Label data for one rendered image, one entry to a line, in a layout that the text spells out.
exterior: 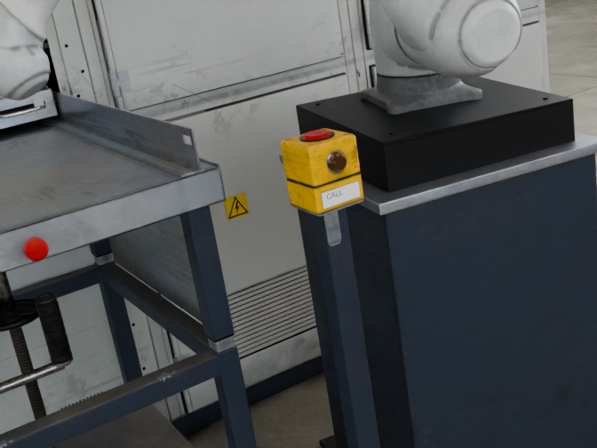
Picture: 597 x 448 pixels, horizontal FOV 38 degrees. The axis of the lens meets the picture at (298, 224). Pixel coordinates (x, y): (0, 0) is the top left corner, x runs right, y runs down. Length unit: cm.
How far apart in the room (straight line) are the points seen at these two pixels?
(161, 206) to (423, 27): 48
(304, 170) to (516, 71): 154
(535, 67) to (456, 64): 135
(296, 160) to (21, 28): 47
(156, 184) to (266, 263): 93
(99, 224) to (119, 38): 76
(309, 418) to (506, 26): 124
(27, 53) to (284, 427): 123
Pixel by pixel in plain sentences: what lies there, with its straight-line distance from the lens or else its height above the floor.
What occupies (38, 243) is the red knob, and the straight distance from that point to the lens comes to 124.
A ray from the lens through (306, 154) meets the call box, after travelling 118.
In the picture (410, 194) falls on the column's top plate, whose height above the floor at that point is 75.
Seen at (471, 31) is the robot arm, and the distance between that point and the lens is 134.
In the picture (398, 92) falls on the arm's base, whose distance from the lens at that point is 161.
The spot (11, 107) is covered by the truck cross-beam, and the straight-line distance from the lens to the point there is 198.
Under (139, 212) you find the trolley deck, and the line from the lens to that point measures 133.
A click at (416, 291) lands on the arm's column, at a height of 58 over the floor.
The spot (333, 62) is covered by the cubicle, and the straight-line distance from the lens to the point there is 227.
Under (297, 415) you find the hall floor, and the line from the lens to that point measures 229.
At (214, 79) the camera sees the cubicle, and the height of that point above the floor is 87.
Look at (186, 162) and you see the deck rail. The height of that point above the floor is 86.
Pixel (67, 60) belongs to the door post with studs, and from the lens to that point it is 197.
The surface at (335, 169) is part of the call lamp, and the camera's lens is 119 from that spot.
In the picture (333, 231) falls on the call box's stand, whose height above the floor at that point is 76.
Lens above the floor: 119
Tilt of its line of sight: 19 degrees down
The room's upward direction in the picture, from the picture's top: 9 degrees counter-clockwise
